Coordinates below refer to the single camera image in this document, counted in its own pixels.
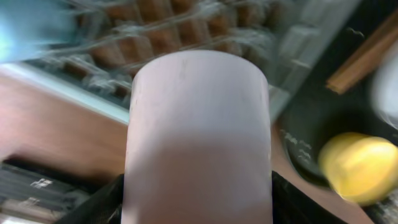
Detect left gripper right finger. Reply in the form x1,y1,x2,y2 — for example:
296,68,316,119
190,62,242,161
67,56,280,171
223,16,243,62
272,171,346,224

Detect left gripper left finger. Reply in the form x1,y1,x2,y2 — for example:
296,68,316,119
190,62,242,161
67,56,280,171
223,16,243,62
54,174,124,224

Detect yellow bowl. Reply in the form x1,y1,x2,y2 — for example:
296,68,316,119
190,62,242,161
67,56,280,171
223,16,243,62
318,133,397,206

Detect pink plastic cup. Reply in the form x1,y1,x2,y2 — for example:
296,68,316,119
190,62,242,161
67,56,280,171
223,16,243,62
121,50,273,223

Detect blue plastic cup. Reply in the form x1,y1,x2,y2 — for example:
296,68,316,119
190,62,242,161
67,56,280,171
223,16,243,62
1,0,77,63

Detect grey plastic dishwasher rack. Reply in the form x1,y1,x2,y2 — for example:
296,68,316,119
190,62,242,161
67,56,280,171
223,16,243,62
1,0,359,123

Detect round black tray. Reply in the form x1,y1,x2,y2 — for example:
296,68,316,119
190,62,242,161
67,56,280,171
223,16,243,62
280,0,397,223

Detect grey round plate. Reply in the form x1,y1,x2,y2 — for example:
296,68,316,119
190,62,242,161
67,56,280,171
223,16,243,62
371,42,397,129

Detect right wooden chopstick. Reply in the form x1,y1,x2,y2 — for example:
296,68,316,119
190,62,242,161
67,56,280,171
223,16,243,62
334,9,397,74

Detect black aluminium frame rail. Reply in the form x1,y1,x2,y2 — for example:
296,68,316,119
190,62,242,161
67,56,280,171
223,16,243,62
1,159,96,223

